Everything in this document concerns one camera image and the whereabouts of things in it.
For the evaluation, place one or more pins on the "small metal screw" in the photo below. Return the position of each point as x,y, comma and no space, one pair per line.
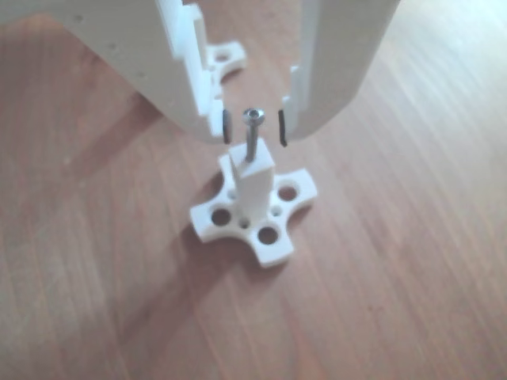
252,138

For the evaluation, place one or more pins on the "white cross-base post stand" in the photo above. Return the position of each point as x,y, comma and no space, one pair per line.
257,186
227,55

